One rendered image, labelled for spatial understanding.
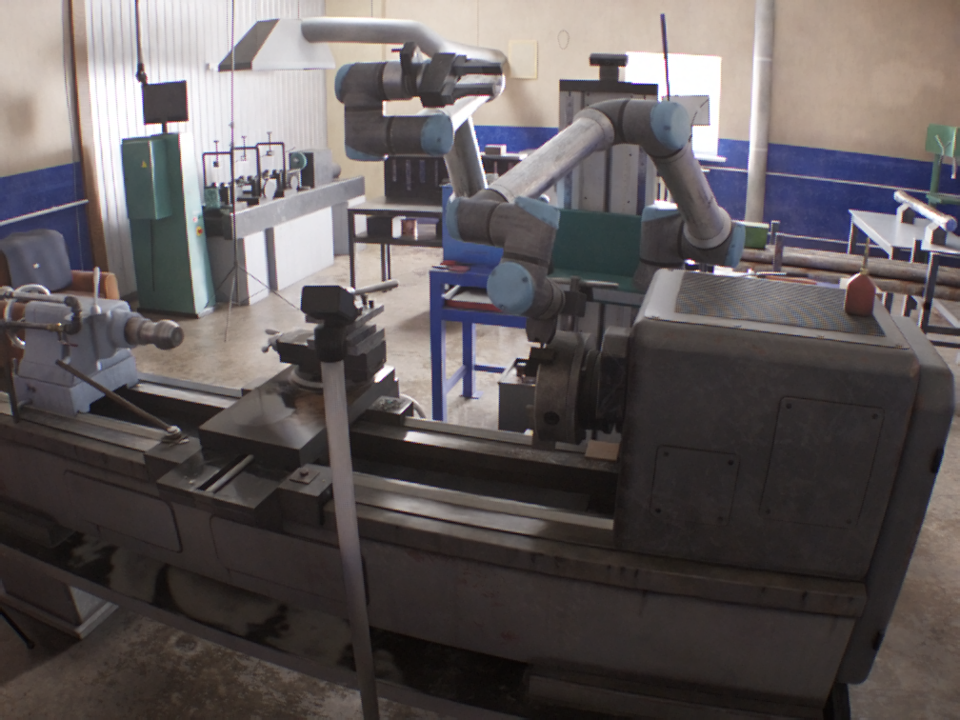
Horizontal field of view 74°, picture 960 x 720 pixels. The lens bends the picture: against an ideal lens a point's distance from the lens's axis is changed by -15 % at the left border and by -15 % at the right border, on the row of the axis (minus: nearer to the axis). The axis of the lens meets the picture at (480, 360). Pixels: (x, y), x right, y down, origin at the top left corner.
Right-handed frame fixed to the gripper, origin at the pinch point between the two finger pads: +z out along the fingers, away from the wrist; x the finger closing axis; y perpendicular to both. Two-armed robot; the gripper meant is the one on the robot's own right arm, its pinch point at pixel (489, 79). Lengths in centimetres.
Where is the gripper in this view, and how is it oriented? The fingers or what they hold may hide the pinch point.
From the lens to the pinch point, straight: 154.0
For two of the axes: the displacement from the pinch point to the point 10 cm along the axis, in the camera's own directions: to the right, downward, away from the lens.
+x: -2.4, 8.7, -4.3
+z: 9.5, 1.1, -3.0
